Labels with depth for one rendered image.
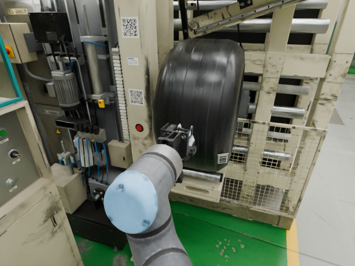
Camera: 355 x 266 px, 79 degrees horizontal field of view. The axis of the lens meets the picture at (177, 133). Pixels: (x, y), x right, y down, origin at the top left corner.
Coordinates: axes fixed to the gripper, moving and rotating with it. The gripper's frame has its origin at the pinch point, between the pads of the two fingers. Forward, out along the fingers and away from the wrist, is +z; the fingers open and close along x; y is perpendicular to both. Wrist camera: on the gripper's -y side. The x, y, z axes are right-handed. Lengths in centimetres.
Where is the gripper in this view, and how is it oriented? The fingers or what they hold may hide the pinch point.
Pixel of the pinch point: (187, 138)
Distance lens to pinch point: 67.3
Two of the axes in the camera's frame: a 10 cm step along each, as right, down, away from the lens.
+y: 0.4, -9.3, -3.7
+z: 3.1, -3.4, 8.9
